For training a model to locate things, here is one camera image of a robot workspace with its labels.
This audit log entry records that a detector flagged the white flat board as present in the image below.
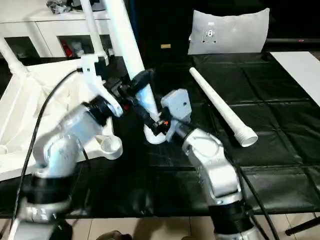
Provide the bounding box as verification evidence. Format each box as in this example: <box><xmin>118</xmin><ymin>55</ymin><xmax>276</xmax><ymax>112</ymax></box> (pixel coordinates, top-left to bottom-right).
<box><xmin>270</xmin><ymin>50</ymin><xmax>320</xmax><ymax>109</ymax></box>

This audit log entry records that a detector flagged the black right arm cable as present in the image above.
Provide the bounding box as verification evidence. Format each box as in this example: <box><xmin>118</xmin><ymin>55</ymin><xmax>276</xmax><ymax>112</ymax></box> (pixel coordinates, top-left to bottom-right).
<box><xmin>233</xmin><ymin>162</ymin><xmax>282</xmax><ymax>240</ymax></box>

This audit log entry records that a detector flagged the white plastic table top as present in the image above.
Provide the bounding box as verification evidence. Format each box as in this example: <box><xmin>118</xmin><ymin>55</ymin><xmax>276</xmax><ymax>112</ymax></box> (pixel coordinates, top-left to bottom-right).
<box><xmin>0</xmin><ymin>56</ymin><xmax>124</xmax><ymax>182</ymax></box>

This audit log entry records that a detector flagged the cluster of small bottles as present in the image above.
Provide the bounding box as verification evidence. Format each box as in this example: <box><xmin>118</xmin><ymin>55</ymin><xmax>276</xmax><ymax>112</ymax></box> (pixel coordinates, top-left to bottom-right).
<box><xmin>59</xmin><ymin>36</ymin><xmax>115</xmax><ymax>59</ymax></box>

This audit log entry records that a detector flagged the grey bag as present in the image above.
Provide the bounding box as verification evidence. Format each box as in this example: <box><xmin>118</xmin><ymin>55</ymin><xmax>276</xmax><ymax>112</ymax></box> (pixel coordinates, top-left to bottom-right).
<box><xmin>72</xmin><ymin>0</ymin><xmax>107</xmax><ymax>12</ymax></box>

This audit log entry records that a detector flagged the black flat television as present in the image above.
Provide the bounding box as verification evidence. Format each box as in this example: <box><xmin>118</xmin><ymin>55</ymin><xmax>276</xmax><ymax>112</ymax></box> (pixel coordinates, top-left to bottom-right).
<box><xmin>264</xmin><ymin>0</ymin><xmax>320</xmax><ymax>44</ymax></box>

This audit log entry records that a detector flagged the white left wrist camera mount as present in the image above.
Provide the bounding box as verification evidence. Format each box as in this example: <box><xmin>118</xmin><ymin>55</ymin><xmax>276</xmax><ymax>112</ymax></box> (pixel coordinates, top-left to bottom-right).
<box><xmin>80</xmin><ymin>54</ymin><xmax>124</xmax><ymax>119</ymax></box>

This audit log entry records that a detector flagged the black work mat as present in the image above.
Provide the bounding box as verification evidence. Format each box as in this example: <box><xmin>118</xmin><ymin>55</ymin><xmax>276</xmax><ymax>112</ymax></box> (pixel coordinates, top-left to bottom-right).
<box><xmin>0</xmin><ymin>50</ymin><xmax>320</xmax><ymax>221</ymax></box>

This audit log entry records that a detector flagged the white cushion with badge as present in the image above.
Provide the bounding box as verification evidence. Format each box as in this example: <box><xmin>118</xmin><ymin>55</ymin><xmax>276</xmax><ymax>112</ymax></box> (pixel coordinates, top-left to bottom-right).
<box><xmin>187</xmin><ymin>7</ymin><xmax>271</xmax><ymax>56</ymax></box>

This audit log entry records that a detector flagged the white plastic table leg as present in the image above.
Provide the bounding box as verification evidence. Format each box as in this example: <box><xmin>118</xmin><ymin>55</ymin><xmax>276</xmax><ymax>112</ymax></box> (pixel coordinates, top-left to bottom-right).
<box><xmin>0</xmin><ymin>38</ymin><xmax>27</xmax><ymax>74</ymax></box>
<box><xmin>102</xmin><ymin>0</ymin><xmax>168</xmax><ymax>146</ymax></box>
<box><xmin>189</xmin><ymin>67</ymin><xmax>259</xmax><ymax>149</ymax></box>
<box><xmin>80</xmin><ymin>0</ymin><xmax>110</xmax><ymax>65</ymax></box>

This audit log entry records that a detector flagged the black cabinet with yellow label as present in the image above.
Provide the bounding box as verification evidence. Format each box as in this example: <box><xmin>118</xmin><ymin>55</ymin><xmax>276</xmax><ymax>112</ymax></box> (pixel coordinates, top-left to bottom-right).
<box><xmin>124</xmin><ymin>0</ymin><xmax>197</xmax><ymax>65</ymax></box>

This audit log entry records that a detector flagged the dark cable bundle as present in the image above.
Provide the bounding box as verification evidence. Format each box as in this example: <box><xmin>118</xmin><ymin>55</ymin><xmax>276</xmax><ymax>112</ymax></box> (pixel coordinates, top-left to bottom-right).
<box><xmin>46</xmin><ymin>0</ymin><xmax>72</xmax><ymax>15</ymax></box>

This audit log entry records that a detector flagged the white cabinet with glass doors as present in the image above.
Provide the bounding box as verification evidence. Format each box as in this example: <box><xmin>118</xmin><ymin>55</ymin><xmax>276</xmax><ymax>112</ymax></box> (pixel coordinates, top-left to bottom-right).
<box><xmin>0</xmin><ymin>0</ymin><xmax>126</xmax><ymax>61</ymax></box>

